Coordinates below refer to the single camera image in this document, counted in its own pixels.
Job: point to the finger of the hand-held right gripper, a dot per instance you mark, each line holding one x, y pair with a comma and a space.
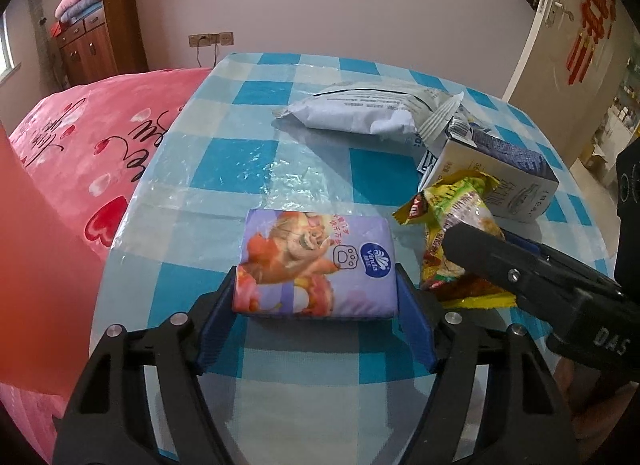
575, 267
500, 265

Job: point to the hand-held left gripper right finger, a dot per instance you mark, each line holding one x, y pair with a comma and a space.
415, 320

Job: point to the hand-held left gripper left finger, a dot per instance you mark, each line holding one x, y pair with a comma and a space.
215, 325

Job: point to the white milk carton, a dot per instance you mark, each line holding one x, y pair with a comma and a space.
510, 180

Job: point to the cartoon print tissue pack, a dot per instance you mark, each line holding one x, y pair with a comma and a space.
320, 265

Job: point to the person's right forearm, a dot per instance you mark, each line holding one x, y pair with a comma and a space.
600, 405

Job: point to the red yellow snack wrapper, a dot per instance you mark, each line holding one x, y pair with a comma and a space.
450, 285

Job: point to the yellow green snack wrapper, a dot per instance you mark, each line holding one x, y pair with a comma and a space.
460, 200

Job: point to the cardboard box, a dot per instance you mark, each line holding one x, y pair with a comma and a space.
595, 155

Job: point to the blue checked tablecloth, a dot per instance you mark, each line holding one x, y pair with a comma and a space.
225, 170

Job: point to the white door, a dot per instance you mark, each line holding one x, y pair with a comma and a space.
550, 55

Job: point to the large white plastic bag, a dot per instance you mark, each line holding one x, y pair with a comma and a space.
350, 110

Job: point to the pink bed cover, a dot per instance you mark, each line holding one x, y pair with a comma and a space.
100, 135

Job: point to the red hanging door decoration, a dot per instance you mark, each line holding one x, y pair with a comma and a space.
592, 20

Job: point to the wooden cabinet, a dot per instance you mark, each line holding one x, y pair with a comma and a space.
100, 40

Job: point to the window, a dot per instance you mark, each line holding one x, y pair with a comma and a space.
5, 45

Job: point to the beige wall socket panel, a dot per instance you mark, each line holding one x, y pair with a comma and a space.
210, 39

